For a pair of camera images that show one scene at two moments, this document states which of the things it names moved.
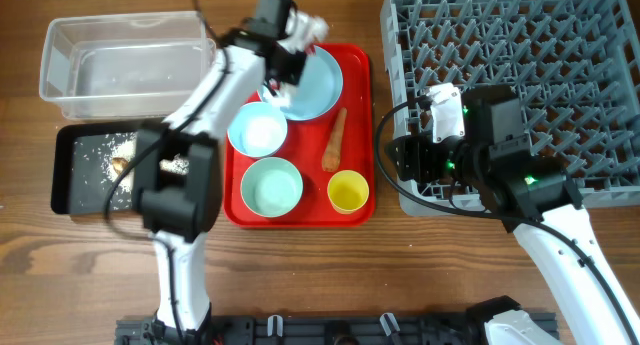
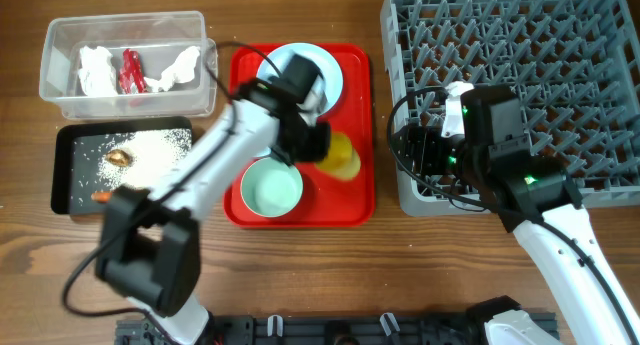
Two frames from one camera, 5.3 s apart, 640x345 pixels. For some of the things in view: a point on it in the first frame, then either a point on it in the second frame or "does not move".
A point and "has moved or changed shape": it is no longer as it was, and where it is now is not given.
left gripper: x=298 y=64 to x=324 y=138
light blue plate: x=319 y=90 does not move
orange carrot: x=331 y=157 to x=102 y=197
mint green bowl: x=271 y=187 does not move
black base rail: x=397 y=329 does not move
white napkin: x=282 y=99 has moved or changed shape
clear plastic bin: x=122 y=65 does not move
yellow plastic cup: x=347 y=191 to x=343 y=160
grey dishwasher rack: x=571 y=51 does not move
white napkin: x=303 y=31 to x=97 y=71
